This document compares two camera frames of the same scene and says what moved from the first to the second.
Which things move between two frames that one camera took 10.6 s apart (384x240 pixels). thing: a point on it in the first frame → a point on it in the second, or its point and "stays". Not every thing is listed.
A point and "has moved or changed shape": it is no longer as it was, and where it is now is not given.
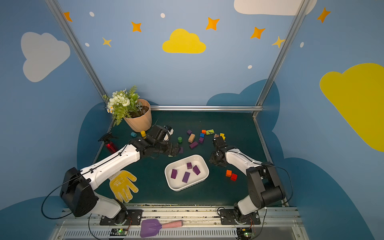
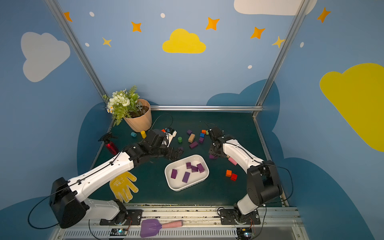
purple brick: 186,177 stays
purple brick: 174,173 stays
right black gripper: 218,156 → 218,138
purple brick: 193,145 stays
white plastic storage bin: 186,173 stays
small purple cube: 196,170 has moved or changed shape
